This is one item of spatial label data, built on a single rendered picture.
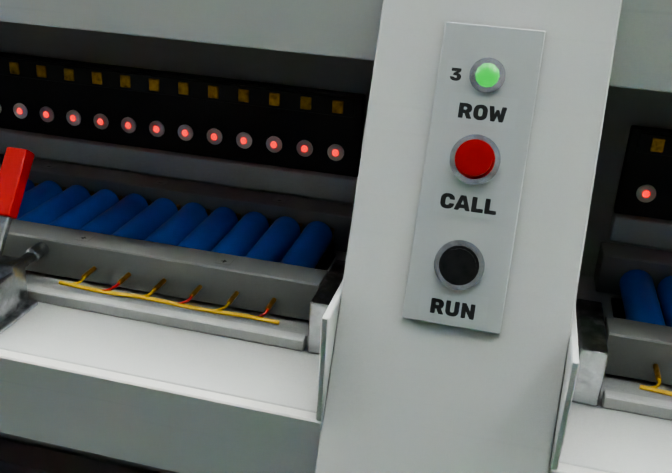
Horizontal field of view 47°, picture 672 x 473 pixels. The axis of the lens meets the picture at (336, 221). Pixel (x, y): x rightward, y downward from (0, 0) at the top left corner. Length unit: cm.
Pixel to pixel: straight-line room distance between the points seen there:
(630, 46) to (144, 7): 21
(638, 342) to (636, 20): 15
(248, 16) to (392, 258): 13
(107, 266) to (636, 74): 28
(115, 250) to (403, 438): 19
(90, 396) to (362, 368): 13
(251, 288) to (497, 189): 15
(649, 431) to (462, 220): 13
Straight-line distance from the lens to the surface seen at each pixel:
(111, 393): 38
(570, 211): 32
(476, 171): 32
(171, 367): 38
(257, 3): 36
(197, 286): 42
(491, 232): 32
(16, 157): 42
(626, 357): 40
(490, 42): 33
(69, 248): 45
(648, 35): 34
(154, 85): 53
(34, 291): 44
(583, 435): 36
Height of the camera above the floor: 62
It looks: 2 degrees down
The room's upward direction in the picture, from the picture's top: 8 degrees clockwise
